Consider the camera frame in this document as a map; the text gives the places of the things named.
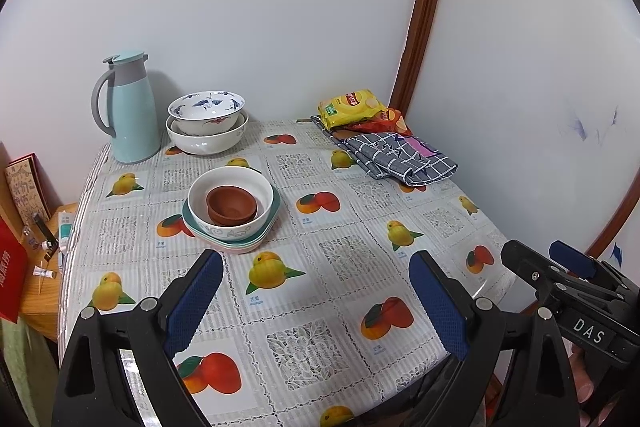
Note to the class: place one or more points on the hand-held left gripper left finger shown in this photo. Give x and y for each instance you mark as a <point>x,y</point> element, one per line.
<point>195,302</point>

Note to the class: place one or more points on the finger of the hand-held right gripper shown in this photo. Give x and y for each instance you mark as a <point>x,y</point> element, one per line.
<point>570,254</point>
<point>525,259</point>

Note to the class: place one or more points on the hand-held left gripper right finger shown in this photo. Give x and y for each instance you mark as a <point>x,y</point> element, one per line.
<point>440,302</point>

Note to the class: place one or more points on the pink square plate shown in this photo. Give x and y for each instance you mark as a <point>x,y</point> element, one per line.
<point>235,251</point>

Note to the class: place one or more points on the green square plate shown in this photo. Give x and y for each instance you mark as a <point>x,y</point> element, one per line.
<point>245,244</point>

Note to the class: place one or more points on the blue square plate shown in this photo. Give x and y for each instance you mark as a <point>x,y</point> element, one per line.
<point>187,219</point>

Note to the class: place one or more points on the plain white bowl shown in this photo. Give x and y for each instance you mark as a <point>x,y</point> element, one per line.
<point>200,197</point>

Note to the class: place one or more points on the fruit print tablecloth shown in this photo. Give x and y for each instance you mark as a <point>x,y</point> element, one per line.
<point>320,287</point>

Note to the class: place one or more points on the white tube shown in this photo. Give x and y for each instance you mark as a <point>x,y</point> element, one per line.
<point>66,227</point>

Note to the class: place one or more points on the grey checked cloth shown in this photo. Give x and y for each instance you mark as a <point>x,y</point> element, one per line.
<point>395,159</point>

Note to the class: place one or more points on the pink card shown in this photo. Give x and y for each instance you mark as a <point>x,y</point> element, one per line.
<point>420,147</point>

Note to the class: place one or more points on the wooden side table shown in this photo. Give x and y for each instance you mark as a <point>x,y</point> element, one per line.
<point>40,307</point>

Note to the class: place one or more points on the large white serving bowl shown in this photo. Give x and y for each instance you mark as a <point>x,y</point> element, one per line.
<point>205,142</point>

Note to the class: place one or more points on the small black tool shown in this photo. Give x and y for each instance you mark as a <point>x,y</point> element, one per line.
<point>45,232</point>

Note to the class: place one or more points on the white door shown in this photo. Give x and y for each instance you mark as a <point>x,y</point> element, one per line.
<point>510,82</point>

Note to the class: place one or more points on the green cloth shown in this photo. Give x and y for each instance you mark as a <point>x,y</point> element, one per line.
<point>25,357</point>

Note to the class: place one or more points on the red snack bag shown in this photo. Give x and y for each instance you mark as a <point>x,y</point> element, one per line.
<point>390,122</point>

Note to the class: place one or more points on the red paper bag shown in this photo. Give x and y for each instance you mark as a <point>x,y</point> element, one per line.
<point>10,272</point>

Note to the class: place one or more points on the light blue thermos jug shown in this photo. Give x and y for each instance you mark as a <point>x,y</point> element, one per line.
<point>132,117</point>

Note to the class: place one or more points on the blue patterned white bowl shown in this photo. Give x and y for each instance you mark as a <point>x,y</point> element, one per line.
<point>205,104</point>

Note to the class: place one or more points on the brown patterned box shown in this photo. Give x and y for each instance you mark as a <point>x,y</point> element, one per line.
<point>27,187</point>

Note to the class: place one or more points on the yellow snack bag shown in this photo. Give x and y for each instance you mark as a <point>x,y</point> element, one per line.
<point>350,104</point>

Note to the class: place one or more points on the brown wooden door frame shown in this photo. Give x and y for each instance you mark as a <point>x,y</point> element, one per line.
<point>425,7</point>

